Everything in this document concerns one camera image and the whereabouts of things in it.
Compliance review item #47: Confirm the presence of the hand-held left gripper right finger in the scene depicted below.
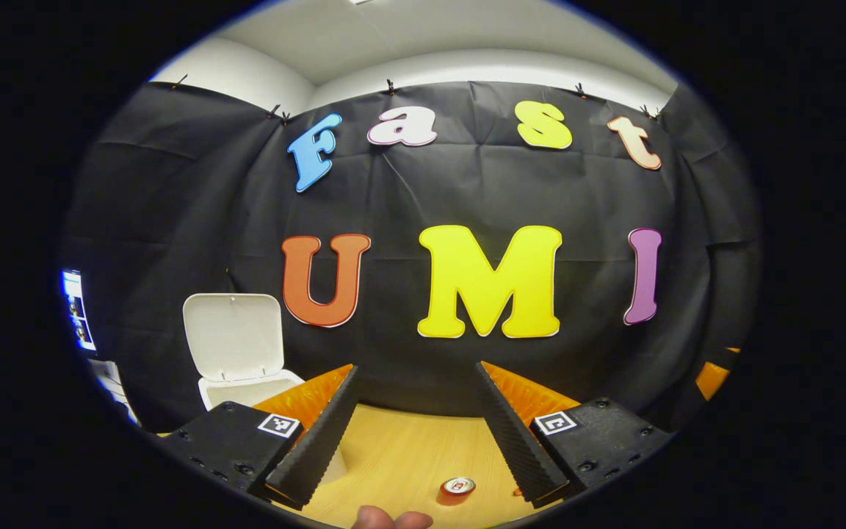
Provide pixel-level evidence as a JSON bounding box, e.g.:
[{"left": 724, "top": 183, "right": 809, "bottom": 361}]
[{"left": 476, "top": 360, "right": 673, "bottom": 509}]

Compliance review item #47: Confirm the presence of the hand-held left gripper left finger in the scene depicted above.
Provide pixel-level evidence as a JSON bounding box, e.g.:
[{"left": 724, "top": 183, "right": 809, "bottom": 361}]
[{"left": 155, "top": 363, "right": 361, "bottom": 511}]

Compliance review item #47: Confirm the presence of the red pop can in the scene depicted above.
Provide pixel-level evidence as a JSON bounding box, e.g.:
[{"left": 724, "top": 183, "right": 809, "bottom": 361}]
[{"left": 436, "top": 476, "right": 477, "bottom": 507}]

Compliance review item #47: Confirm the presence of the white garbage bin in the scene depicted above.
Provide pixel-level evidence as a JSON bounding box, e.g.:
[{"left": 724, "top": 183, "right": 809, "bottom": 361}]
[{"left": 182, "top": 292, "right": 347, "bottom": 486}]

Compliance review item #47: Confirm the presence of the wooden desktop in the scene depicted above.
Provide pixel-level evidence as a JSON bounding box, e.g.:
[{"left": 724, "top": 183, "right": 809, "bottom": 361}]
[{"left": 155, "top": 403, "right": 563, "bottom": 529}]

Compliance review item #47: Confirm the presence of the white side table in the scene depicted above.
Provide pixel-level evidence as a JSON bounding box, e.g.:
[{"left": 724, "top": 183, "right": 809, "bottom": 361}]
[{"left": 89, "top": 359, "right": 141, "bottom": 425}]

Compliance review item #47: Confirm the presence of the black backdrop cloth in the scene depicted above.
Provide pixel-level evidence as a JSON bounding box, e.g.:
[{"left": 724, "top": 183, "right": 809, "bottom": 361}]
[{"left": 59, "top": 79, "right": 763, "bottom": 434}]

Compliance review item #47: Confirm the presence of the computer monitor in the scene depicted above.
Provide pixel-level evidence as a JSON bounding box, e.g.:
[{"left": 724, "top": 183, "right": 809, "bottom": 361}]
[{"left": 61, "top": 269, "right": 98, "bottom": 352}]

